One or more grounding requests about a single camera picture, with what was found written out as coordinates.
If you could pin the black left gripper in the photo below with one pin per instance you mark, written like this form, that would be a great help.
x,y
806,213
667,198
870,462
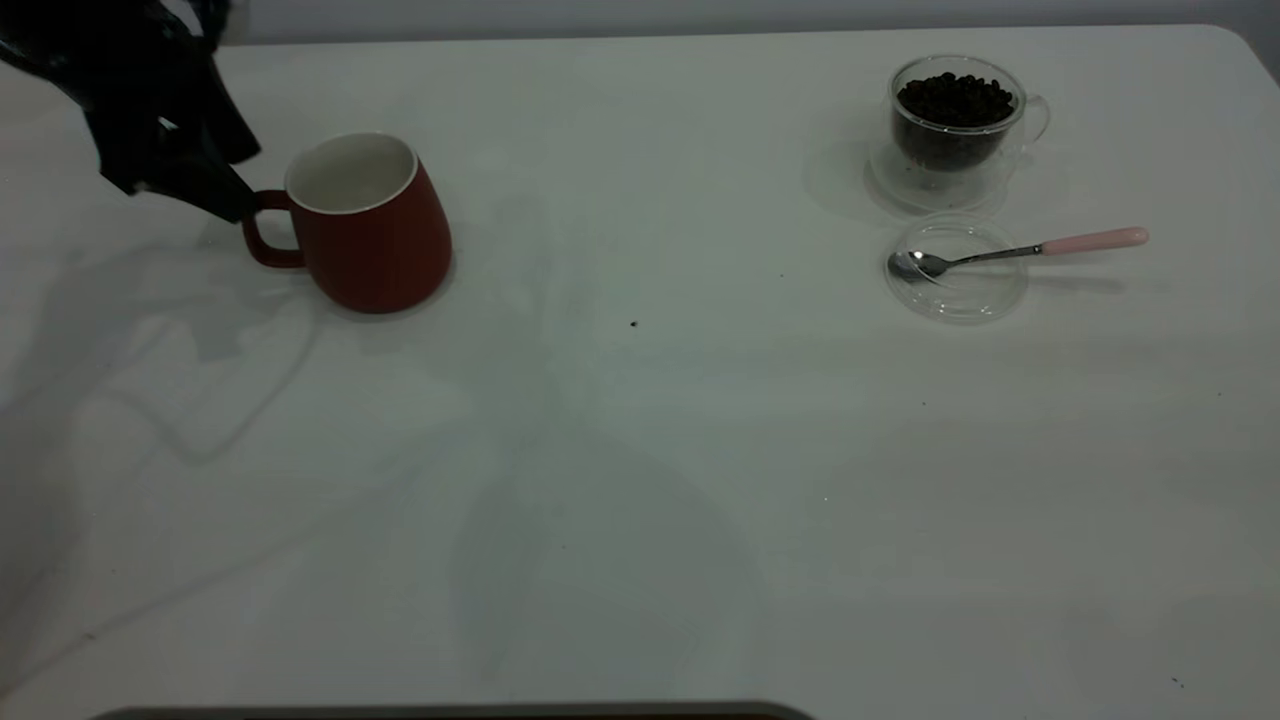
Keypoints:
x,y
130,80

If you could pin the red ceramic mug white inside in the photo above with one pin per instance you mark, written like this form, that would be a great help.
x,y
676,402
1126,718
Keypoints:
x,y
380,250

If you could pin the clear round glass lid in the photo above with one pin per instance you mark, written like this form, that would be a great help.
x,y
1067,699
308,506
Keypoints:
x,y
960,302

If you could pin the dark coffee beans pile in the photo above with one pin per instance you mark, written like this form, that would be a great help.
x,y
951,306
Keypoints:
x,y
955,100

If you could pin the clear glass saucer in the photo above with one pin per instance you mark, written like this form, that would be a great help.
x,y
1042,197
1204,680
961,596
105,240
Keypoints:
x,y
940,197

